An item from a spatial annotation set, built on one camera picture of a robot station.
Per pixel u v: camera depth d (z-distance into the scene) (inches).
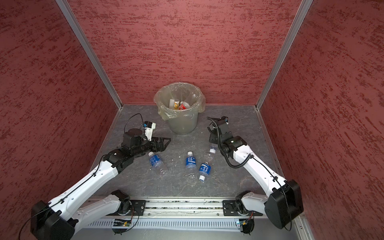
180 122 39.3
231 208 29.0
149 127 26.5
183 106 37.2
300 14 29.0
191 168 34.2
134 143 22.9
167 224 30.5
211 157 35.3
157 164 33.7
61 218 15.4
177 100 39.8
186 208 29.8
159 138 27.2
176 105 39.4
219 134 23.5
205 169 32.0
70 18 29.2
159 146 26.7
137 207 29.3
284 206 15.4
